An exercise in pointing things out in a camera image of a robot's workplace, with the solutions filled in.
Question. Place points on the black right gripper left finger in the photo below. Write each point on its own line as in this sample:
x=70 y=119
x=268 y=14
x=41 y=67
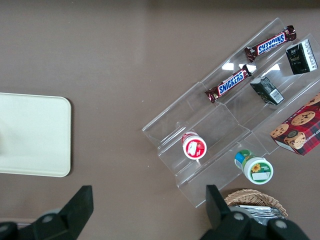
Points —
x=62 y=220

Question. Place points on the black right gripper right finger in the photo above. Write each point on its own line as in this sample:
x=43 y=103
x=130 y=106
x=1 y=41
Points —
x=232 y=225

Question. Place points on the light wicker basket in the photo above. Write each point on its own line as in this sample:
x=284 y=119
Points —
x=250 y=197

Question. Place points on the beige plastic tray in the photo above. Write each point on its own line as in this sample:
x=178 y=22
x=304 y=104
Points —
x=35 y=135

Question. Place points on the aluminium foil container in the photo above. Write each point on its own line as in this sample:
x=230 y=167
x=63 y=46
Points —
x=260 y=212

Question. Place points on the green lidded yogurt cup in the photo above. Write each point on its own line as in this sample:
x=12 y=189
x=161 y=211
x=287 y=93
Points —
x=257 y=170

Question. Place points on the red lidded yogurt cup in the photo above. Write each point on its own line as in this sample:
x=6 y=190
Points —
x=194 y=148

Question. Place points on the clear acrylic tiered display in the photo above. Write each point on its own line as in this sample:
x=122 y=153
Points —
x=225 y=120

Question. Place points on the red tartan cookie box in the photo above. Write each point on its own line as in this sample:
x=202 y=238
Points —
x=300 y=127

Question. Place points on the small black carton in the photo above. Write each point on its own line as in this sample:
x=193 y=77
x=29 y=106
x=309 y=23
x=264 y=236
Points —
x=267 y=91
x=301 y=58

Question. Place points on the snickers chocolate bar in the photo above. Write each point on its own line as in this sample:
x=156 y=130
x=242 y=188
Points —
x=271 y=43
x=230 y=83

